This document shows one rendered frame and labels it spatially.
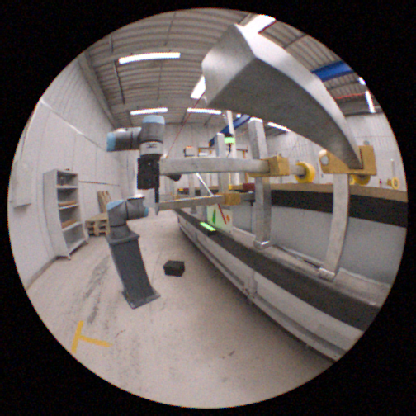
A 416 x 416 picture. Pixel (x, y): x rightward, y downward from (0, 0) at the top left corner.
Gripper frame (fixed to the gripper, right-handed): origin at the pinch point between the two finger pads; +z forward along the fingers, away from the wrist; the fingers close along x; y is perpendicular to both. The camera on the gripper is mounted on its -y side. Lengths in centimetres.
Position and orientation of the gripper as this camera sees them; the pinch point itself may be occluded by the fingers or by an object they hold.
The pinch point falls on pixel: (158, 211)
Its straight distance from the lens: 53.4
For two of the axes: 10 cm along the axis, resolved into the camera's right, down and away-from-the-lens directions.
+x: 3.7, 1.1, -9.2
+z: 0.3, 9.9, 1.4
